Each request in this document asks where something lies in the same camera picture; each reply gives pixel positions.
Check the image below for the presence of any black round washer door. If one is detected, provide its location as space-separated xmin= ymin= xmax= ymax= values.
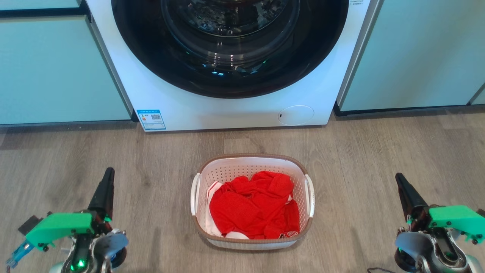
xmin=111 ymin=0 xmax=349 ymax=99

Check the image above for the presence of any white front-load washing machine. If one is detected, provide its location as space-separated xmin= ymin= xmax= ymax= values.
xmin=85 ymin=0 xmax=379 ymax=132

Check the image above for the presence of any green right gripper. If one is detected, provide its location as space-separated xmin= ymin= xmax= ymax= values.
xmin=396 ymin=173 xmax=485 ymax=243

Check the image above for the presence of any blue energy label sticker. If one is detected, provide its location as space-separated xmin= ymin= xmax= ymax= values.
xmin=136 ymin=110 xmax=166 ymax=131

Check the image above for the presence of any large pale green cabinet door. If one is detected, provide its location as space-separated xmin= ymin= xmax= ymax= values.
xmin=0 ymin=15 xmax=133 ymax=126

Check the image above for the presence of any tall pale green cabinet panel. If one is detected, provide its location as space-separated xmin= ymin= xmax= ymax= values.
xmin=336 ymin=0 xmax=485 ymax=113

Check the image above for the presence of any blue left camera connector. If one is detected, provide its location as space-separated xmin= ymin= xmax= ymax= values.
xmin=5 ymin=240 xmax=35 ymax=268

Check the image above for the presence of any round white filter cover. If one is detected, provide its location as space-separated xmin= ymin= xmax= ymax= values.
xmin=278 ymin=105 xmax=314 ymax=126

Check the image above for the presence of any white laundry basket brown rim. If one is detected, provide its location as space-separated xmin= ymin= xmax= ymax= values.
xmin=191 ymin=154 xmax=315 ymax=251

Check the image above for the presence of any red mesh garment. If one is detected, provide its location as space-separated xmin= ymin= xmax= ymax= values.
xmin=208 ymin=171 xmax=300 ymax=240

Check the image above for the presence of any white garment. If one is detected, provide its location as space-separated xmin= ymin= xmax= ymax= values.
xmin=206 ymin=181 xmax=251 ymax=240

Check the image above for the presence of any pale green cabinet drawer front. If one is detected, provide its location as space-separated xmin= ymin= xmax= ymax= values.
xmin=0 ymin=0 xmax=82 ymax=11

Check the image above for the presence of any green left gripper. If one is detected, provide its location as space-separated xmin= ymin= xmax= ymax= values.
xmin=26 ymin=168 xmax=115 ymax=251

